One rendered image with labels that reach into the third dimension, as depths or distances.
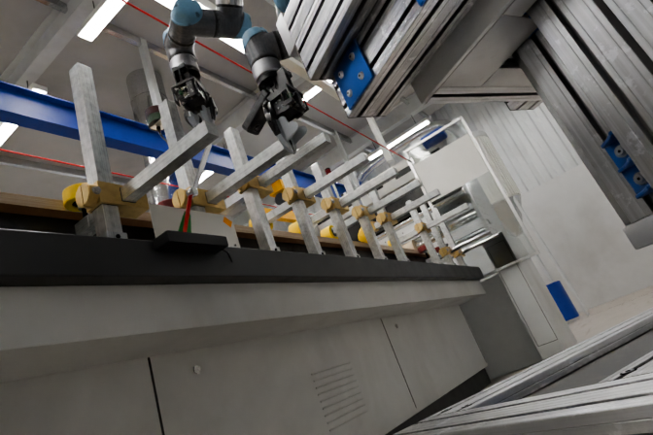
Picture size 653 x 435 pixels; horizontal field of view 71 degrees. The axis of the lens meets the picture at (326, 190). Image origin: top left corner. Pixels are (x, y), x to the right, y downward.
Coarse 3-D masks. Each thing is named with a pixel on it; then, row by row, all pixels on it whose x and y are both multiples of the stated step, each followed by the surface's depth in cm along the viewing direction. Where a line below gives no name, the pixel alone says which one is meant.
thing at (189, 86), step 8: (184, 64) 123; (176, 72) 124; (184, 72) 127; (192, 72) 127; (176, 80) 122; (184, 80) 122; (192, 80) 127; (184, 88) 121; (192, 88) 120; (200, 88) 124; (176, 96) 123; (184, 96) 121; (192, 96) 120; (200, 96) 121; (208, 96) 128; (184, 104) 121; (192, 104) 124; (200, 104) 125
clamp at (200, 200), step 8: (176, 192) 114; (184, 192) 113; (200, 192) 117; (176, 200) 114; (184, 200) 112; (192, 200) 114; (200, 200) 116; (184, 208) 114; (208, 208) 118; (216, 208) 120; (224, 208) 122
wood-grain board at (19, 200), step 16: (0, 192) 96; (0, 208) 96; (16, 208) 98; (32, 208) 100; (48, 208) 103; (64, 208) 106; (128, 224) 122; (144, 224) 126; (288, 240) 180; (320, 240) 197; (336, 240) 209
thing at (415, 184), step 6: (408, 186) 197; (414, 186) 196; (420, 186) 197; (396, 192) 199; (402, 192) 198; (408, 192) 198; (384, 198) 202; (390, 198) 201; (396, 198) 200; (378, 204) 203; (384, 204) 202; (372, 210) 204; (378, 210) 205; (348, 222) 210; (354, 222) 209
